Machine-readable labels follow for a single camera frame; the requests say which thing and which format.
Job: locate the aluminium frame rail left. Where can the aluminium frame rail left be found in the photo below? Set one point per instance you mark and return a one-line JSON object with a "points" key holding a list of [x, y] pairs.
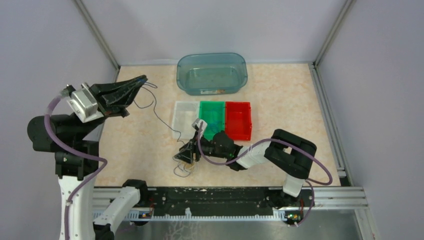
{"points": [[95, 31]]}

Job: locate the teal transparent plastic tub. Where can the teal transparent plastic tub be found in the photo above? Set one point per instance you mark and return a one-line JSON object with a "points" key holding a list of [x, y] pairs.
{"points": [[211, 73]]}

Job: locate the green plastic bin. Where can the green plastic bin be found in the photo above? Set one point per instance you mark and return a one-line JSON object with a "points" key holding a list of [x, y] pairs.
{"points": [[213, 113]]}

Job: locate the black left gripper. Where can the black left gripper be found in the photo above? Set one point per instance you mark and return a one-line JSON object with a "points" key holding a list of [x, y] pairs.
{"points": [[111, 97]]}

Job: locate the red plastic bin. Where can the red plastic bin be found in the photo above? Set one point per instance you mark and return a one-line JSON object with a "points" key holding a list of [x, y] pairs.
{"points": [[238, 121]]}

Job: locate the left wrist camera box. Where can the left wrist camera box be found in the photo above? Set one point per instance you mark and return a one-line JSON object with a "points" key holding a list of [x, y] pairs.
{"points": [[84, 104]]}

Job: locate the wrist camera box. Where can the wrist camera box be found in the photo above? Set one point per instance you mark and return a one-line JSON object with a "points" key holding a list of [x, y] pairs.
{"points": [[84, 104], [200, 126]]}

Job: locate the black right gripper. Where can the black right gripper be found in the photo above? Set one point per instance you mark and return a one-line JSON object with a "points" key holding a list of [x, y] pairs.
{"points": [[187, 149]]}

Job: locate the white plastic bin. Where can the white plastic bin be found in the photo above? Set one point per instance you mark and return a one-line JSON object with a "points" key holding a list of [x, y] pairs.
{"points": [[184, 114]]}

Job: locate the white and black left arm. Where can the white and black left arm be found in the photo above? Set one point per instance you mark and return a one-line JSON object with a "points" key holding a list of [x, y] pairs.
{"points": [[62, 130]]}

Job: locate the aluminium frame rail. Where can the aluminium frame rail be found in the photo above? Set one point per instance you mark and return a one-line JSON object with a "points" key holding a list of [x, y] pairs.
{"points": [[366, 224], [95, 31]]}

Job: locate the aluminium frame rail right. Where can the aluminium frame rail right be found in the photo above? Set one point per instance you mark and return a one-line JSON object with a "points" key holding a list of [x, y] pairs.
{"points": [[366, 224]]}

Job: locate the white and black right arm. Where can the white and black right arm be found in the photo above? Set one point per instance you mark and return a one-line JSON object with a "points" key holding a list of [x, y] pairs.
{"points": [[289, 152]]}

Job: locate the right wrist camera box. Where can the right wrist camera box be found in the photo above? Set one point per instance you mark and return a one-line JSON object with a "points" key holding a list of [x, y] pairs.
{"points": [[200, 126]]}

